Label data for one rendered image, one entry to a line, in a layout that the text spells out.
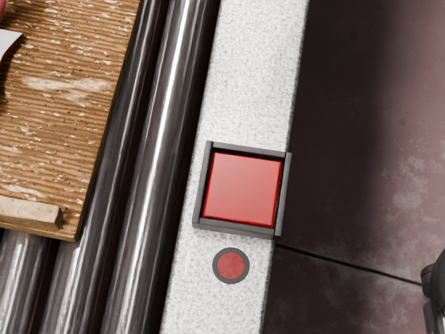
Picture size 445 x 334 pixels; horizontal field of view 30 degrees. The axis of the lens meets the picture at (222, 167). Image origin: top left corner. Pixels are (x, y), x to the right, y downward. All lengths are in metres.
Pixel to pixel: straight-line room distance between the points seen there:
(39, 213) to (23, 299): 0.08
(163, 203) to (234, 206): 0.06
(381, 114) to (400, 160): 0.11
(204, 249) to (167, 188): 0.06
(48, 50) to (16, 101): 0.06
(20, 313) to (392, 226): 1.10
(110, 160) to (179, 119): 0.07
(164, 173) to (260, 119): 0.10
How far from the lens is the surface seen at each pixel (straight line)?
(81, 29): 0.77
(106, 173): 0.73
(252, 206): 0.70
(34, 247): 0.72
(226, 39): 0.78
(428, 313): 1.55
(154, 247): 0.71
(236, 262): 0.70
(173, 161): 0.73
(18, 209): 0.69
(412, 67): 1.85
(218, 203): 0.70
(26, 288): 0.72
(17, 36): 0.77
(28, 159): 0.73
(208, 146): 0.72
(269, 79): 0.77
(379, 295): 1.66
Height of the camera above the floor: 1.60
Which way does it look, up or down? 70 degrees down
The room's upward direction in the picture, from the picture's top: straight up
